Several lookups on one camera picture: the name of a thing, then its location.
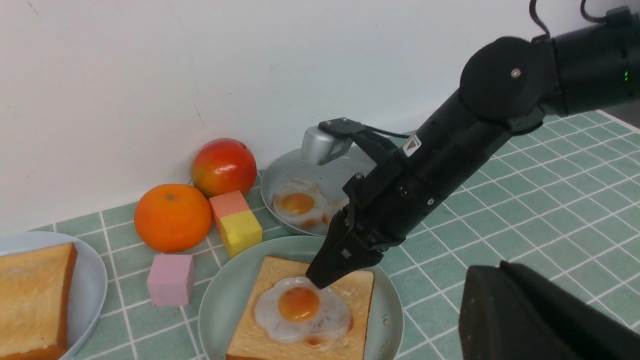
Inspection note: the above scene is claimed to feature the orange fruit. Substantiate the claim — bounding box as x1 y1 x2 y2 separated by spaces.
134 183 213 253

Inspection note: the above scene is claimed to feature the lilac cube block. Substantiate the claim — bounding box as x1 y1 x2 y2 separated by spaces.
146 254 195 307

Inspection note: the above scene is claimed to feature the red apple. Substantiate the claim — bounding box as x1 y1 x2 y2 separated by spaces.
190 137 258 198

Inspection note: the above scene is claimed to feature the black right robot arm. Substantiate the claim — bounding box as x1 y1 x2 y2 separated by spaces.
302 6 639 360

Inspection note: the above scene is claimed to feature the toast slice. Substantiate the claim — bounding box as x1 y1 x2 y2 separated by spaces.
0 243 78 360
225 255 375 360

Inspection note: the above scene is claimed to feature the grey egg plate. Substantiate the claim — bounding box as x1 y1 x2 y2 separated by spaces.
260 146 376 237

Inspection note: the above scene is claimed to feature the pink cube block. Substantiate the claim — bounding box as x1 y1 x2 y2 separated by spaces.
208 190 250 232

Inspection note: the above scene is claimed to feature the black cable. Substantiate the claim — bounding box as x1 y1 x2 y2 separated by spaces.
529 0 608 38

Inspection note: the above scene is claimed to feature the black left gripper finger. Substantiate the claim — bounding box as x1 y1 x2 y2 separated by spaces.
458 260 640 360

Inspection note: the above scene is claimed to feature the mint green empty plate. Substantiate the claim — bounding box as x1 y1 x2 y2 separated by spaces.
198 235 405 360

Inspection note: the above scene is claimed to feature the yellow cube block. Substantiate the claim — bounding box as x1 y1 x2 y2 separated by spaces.
219 210 263 259

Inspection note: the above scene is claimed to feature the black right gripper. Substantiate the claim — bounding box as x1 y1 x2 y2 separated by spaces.
305 131 453 289

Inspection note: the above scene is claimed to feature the fried egg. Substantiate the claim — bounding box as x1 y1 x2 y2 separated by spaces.
270 177 329 229
253 276 352 344
322 197 350 227

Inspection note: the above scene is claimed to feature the light blue bread plate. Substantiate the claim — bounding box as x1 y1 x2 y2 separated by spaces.
0 231 108 360

